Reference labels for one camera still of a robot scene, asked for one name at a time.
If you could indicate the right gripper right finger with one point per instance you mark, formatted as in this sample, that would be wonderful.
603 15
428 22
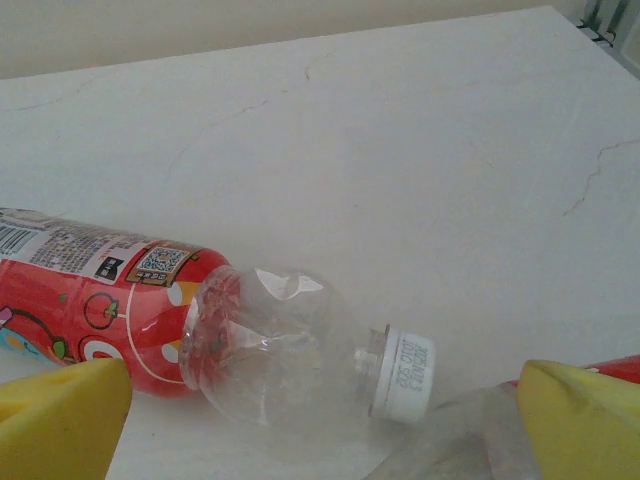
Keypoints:
585 430

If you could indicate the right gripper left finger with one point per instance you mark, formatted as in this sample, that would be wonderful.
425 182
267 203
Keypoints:
55 425

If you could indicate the clear bottle red label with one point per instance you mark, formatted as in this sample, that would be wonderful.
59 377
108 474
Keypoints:
475 430

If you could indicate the apple label bottle white cap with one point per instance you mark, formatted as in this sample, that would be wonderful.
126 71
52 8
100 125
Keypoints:
150 320

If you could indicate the aluminium frame post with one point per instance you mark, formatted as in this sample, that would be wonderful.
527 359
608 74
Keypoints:
607 20

